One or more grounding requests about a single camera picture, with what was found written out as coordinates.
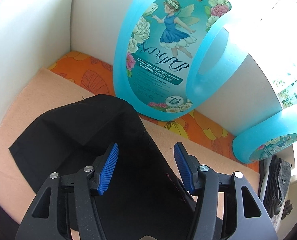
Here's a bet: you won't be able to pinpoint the black pants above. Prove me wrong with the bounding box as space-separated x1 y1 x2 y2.
0 94 196 239

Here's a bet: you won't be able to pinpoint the folded dark clothes stack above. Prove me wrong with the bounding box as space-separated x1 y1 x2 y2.
258 155 292 218

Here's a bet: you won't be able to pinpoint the orange floral bed sheet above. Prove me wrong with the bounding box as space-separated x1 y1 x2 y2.
47 50 260 173

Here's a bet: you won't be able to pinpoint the large blue detergent bottle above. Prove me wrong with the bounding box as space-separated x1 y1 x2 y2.
113 0 248 121

